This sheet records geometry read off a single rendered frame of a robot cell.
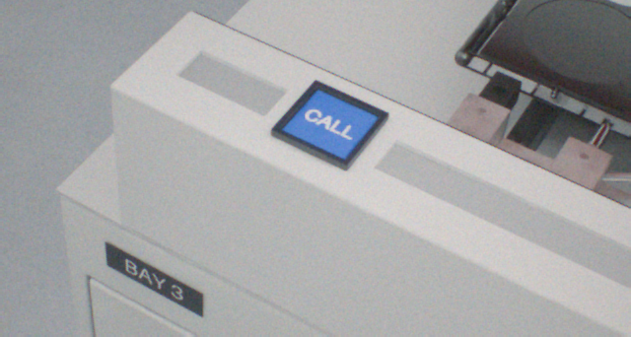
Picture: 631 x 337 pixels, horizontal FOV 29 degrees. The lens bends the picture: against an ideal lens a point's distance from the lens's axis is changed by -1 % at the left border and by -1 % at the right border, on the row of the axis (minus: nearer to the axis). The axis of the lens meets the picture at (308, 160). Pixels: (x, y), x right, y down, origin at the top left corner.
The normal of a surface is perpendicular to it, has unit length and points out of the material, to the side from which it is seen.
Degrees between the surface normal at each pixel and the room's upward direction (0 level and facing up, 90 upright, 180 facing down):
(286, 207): 90
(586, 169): 0
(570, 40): 0
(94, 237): 90
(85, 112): 0
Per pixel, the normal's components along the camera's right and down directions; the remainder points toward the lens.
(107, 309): -0.51, 0.60
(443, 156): 0.07, -0.69
